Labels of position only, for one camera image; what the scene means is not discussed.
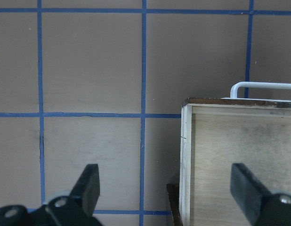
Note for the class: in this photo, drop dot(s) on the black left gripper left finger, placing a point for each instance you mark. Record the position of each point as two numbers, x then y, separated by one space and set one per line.
74 209

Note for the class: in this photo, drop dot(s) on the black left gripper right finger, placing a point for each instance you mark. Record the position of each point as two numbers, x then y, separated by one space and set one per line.
260 206

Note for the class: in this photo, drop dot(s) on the open wooden drawer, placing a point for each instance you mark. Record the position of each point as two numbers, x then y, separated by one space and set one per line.
215 133

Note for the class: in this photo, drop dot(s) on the dark brown drawer cabinet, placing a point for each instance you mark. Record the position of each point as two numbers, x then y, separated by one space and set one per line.
173 195

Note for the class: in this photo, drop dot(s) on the white metal drawer handle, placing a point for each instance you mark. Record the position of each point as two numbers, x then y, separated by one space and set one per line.
258 85

